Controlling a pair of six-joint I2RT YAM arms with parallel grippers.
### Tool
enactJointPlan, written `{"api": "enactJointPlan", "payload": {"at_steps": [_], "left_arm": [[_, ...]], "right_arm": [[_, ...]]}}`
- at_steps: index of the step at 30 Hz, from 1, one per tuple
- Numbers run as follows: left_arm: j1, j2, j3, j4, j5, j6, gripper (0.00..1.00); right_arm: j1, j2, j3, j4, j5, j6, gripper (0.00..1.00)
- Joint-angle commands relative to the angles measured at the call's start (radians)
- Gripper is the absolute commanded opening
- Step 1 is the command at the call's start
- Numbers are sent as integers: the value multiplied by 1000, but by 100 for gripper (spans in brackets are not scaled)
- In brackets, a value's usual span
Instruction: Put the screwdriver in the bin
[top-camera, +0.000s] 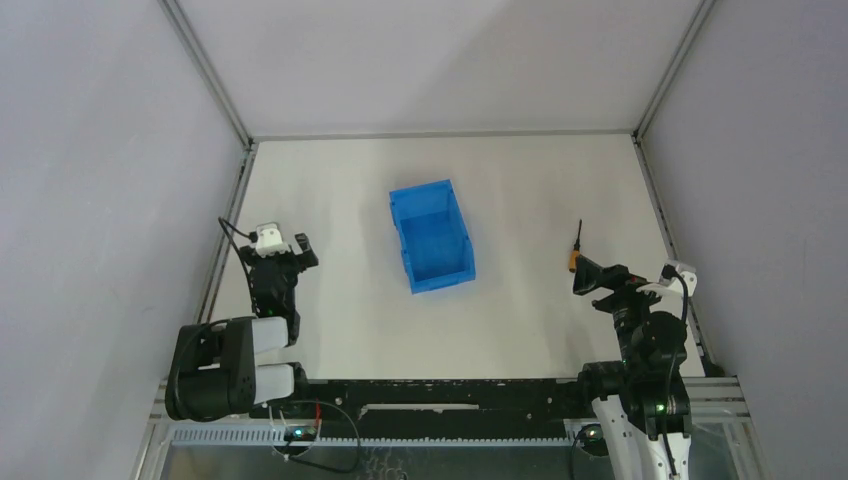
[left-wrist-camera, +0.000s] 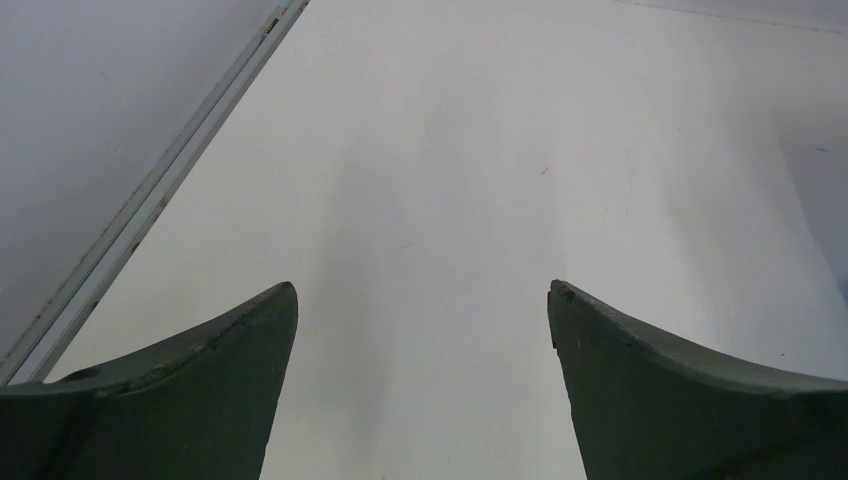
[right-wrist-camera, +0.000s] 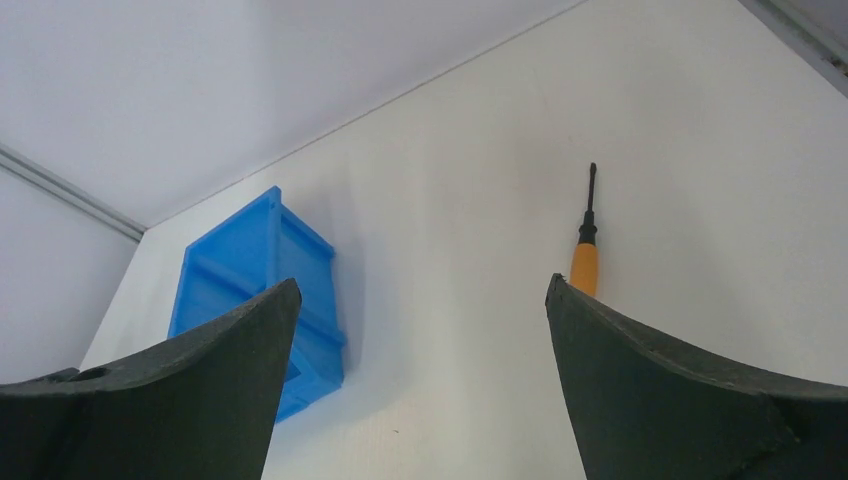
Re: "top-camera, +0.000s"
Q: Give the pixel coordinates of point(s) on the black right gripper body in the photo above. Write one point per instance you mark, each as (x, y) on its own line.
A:
(626, 303)

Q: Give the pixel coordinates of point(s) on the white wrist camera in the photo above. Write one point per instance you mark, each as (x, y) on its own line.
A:
(676, 279)
(269, 240)

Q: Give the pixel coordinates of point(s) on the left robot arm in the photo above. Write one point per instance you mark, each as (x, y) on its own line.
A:
(213, 373)

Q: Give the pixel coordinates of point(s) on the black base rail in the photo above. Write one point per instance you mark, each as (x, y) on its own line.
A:
(469, 409)

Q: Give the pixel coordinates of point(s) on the orange black screwdriver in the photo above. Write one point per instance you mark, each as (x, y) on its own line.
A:
(575, 252)

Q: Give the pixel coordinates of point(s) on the blue plastic bin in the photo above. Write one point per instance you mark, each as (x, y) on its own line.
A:
(435, 245)

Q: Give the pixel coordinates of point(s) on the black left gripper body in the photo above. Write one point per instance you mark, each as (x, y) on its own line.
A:
(282, 261)

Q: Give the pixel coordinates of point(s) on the aluminium frame base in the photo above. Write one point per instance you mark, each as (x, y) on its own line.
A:
(242, 447)

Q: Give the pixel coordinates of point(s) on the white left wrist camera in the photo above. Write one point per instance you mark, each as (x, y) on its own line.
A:
(269, 240)

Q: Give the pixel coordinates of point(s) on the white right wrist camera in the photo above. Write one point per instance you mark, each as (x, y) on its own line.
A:
(676, 279)

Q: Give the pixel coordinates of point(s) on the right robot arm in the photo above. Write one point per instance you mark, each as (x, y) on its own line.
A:
(640, 401)

